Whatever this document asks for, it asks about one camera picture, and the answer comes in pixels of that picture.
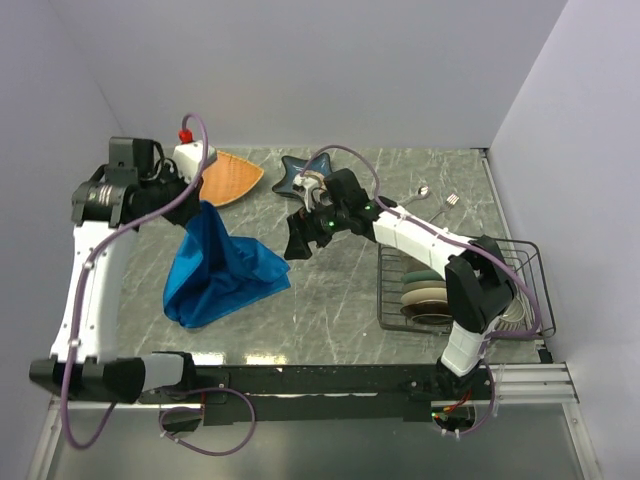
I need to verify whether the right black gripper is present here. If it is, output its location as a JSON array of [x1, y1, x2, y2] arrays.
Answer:
[[284, 196, 350, 260]]

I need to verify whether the blue cloth napkin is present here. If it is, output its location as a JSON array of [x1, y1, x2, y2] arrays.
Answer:
[[163, 201, 290, 329]]

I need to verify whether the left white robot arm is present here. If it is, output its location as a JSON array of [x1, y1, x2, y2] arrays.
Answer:
[[29, 137, 217, 403]]

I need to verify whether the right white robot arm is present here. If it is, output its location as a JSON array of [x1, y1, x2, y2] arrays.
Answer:
[[284, 169, 516, 399]]

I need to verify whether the orange woven basket tray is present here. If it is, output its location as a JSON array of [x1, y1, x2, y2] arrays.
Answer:
[[199, 151, 264, 207]]

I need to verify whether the silver spoon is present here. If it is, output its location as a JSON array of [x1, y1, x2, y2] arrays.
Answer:
[[400, 185, 431, 207]]

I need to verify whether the green plate in rack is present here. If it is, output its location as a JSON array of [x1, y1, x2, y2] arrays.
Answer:
[[401, 269, 444, 284]]

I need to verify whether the silver fork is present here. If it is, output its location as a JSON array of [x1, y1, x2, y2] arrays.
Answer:
[[428, 193, 460, 223]]

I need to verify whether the grey ribbed mug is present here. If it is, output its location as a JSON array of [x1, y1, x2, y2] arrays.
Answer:
[[496, 298, 526, 332]]

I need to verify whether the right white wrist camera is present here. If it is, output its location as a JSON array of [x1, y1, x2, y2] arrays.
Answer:
[[292, 170, 331, 212]]

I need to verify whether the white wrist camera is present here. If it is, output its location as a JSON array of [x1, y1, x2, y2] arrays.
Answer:
[[172, 128, 217, 184], [292, 170, 331, 212]]

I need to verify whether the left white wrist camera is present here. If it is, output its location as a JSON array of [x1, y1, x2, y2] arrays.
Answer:
[[172, 128, 217, 184]]

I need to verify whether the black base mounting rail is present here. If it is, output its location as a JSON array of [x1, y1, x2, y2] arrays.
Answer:
[[139, 364, 491, 426]]

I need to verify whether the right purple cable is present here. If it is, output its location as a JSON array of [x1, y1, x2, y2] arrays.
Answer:
[[299, 144, 544, 441]]

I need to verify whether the black wire dish rack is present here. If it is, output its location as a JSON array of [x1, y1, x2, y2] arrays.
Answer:
[[377, 239, 557, 340]]

